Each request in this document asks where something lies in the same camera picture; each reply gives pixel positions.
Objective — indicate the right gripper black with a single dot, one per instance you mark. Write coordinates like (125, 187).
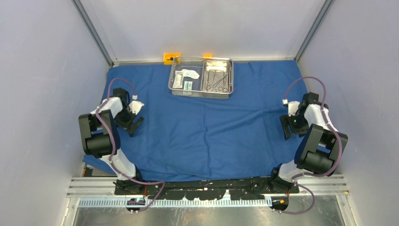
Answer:
(301, 131)

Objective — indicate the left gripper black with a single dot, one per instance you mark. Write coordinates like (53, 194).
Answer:
(131, 126)

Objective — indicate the blue surgical drape cloth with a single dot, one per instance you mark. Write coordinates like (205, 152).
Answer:
(193, 138)

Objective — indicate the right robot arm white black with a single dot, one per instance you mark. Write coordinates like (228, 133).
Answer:
(321, 147)

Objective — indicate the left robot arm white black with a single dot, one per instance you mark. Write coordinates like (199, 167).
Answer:
(100, 137)

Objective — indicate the steel surgical scissors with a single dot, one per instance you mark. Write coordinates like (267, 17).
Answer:
(210, 79)

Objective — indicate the steel surgical forceps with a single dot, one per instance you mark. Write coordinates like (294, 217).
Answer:
(219, 86)

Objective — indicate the white sterile pouch packet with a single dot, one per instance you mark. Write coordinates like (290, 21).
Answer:
(178, 80)

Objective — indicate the green white small packet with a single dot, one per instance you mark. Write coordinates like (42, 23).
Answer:
(187, 85)

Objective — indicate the crumpled clear plastic packet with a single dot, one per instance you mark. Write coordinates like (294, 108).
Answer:
(190, 73)

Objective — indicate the large orange plastic block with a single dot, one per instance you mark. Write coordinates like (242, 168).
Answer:
(169, 57)

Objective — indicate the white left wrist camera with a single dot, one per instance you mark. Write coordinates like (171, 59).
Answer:
(135, 105)

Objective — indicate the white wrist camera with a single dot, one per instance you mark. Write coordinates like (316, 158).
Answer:
(135, 105)
(292, 107)

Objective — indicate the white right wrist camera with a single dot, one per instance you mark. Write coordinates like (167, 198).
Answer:
(292, 107)

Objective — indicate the wire mesh instrument basket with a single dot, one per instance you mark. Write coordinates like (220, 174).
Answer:
(191, 63)

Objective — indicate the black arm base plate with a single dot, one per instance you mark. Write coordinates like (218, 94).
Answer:
(255, 188)

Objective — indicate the aluminium front frame rail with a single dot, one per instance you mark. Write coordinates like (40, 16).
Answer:
(103, 192)

